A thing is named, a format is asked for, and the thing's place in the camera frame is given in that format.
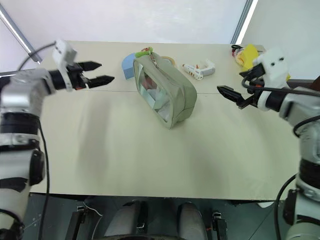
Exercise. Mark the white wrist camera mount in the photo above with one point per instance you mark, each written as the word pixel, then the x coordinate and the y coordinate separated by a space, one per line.
pixel 63 52
pixel 272 63

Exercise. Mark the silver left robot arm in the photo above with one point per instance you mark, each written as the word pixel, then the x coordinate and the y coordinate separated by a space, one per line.
pixel 17 97

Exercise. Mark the beige tape roll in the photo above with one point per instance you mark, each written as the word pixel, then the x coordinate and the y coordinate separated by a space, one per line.
pixel 171 60

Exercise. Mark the grey rounded leg cover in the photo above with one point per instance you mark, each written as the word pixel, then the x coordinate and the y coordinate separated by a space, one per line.
pixel 125 220
pixel 192 221

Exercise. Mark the brown object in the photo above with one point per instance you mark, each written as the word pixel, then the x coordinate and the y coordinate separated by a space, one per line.
pixel 316 83

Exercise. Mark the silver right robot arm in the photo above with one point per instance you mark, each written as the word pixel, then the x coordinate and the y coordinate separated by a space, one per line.
pixel 307 150

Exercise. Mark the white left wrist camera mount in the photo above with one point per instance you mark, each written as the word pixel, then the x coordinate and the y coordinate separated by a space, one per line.
pixel 63 52

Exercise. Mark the yellow object with scissors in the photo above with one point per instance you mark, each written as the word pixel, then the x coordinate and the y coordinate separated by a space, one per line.
pixel 247 56

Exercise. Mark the red white small bundle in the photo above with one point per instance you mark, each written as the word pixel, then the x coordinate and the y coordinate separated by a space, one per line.
pixel 235 50

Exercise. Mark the blue foam block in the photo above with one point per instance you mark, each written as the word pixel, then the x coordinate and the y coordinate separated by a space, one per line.
pixel 128 68

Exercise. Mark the green zippered pouch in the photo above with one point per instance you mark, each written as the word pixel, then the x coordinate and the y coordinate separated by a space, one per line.
pixel 165 90

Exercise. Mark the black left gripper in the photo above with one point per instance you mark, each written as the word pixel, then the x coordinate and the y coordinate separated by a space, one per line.
pixel 75 76

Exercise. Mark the white hot glue gun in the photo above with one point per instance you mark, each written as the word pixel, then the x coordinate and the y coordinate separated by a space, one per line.
pixel 200 70

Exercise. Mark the white light strip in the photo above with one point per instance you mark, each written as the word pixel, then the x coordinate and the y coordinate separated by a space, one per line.
pixel 18 35
pixel 246 21

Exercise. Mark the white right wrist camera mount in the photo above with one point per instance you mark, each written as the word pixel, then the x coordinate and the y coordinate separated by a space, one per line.
pixel 272 63

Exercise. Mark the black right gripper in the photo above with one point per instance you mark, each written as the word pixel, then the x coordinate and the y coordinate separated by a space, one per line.
pixel 253 96

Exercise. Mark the green zipper pull charm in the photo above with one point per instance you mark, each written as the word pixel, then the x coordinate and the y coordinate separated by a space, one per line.
pixel 143 54

